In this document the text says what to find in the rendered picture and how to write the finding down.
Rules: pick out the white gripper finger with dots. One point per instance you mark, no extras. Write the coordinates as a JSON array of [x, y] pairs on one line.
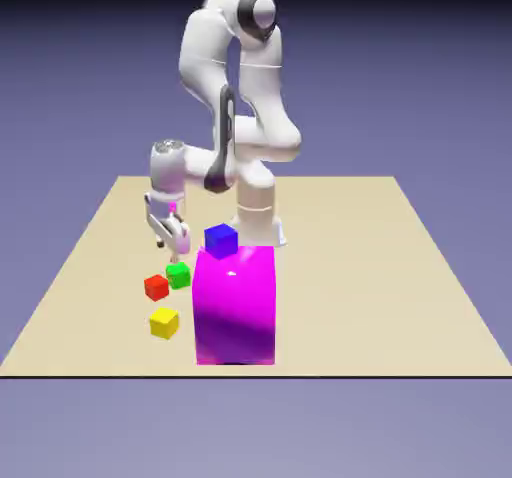
[[160, 242], [174, 257]]

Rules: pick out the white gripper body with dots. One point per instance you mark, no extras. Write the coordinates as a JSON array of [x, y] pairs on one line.
[[171, 232]]

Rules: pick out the small red cube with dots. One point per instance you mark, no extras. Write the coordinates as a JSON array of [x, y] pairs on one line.
[[156, 287]]

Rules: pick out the small yellow cube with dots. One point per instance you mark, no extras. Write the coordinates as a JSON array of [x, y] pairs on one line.
[[164, 322]]

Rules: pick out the small blue cube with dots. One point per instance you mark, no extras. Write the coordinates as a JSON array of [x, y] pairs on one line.
[[220, 240]]

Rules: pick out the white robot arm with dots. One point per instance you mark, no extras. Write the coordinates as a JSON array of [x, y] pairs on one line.
[[262, 90]]

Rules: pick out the small green cube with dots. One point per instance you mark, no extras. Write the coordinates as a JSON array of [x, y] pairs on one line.
[[178, 275]]

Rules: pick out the large magenta box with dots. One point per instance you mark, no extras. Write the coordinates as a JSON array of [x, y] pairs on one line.
[[235, 306]]

